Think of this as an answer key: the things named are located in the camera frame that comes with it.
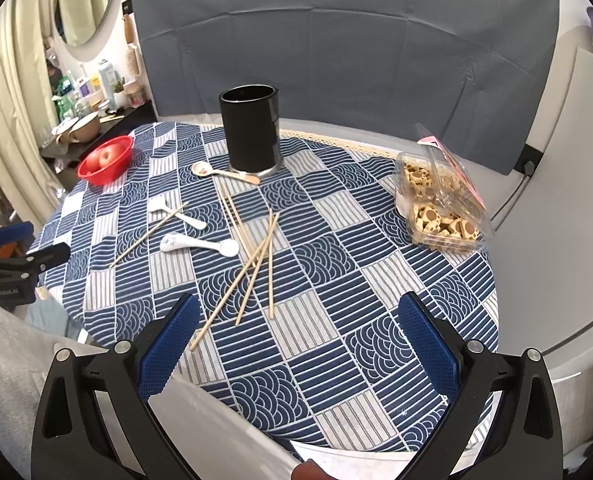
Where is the white ceramic spoon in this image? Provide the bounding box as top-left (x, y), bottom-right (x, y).
top-left (148, 196), bottom-right (208, 231)

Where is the cream spoon with picture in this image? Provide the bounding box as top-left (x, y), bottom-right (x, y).
top-left (190, 160), bottom-right (261, 185)

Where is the white spoon with label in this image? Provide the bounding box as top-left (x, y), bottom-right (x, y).
top-left (160, 233), bottom-right (240, 258)

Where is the red plastic bowl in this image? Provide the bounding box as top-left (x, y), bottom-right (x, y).
top-left (77, 136), bottom-right (134, 186)

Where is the red apple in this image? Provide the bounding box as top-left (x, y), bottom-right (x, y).
top-left (86, 143), bottom-right (124, 172)

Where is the cream curtain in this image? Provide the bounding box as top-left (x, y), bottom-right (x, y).
top-left (0, 0), bottom-right (62, 231)

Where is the beige ceramic pot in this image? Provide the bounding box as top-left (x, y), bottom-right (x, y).
top-left (56, 112), bottom-right (101, 145)

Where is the white milk carton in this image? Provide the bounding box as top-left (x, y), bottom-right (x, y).
top-left (98, 58), bottom-right (118, 110)

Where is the clear plastic cookie box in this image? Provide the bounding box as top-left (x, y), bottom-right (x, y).
top-left (395, 124), bottom-right (493, 252)

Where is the black utensil holder cup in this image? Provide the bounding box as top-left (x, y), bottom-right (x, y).
top-left (219, 84), bottom-right (282, 178)

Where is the blue patterned tablecloth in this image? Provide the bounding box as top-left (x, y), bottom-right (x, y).
top-left (36, 122), bottom-right (498, 452)

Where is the grey fabric backdrop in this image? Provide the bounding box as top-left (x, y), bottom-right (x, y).
top-left (132, 0), bottom-right (559, 174)

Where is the oval wall mirror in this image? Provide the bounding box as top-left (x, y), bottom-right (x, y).
top-left (50, 0), bottom-right (122, 62)

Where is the black power cable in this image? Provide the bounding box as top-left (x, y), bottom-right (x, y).
top-left (489, 159), bottom-right (538, 226)

